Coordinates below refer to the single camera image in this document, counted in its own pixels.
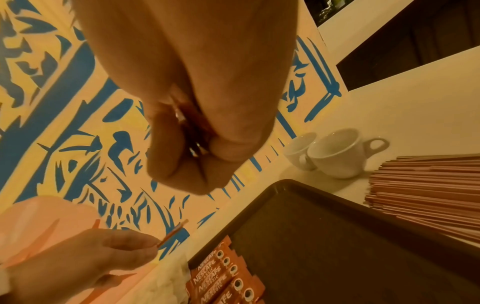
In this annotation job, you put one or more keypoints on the person's left hand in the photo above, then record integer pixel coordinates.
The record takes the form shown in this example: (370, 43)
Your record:
(75, 267)

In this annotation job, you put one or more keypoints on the small white cup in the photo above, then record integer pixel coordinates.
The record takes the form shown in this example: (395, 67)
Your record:
(298, 151)
(341, 153)

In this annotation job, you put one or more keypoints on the row of tea bags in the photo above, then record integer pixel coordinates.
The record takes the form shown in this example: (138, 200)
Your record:
(169, 285)

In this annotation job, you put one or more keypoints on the bundle of red stir sticks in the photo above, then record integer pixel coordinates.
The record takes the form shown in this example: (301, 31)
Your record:
(431, 190)

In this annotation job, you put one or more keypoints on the wooden shelving unit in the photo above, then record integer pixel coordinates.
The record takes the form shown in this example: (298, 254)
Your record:
(326, 7)

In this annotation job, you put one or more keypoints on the single red coffee stick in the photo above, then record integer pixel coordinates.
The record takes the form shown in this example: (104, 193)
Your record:
(172, 233)

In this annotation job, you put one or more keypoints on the dark brown tray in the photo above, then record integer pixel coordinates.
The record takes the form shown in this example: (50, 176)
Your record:
(352, 249)

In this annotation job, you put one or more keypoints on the row of red Nescafe sachets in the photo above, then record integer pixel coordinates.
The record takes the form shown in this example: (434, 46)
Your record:
(221, 276)

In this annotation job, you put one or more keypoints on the person's right hand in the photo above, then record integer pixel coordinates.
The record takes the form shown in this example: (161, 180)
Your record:
(210, 53)

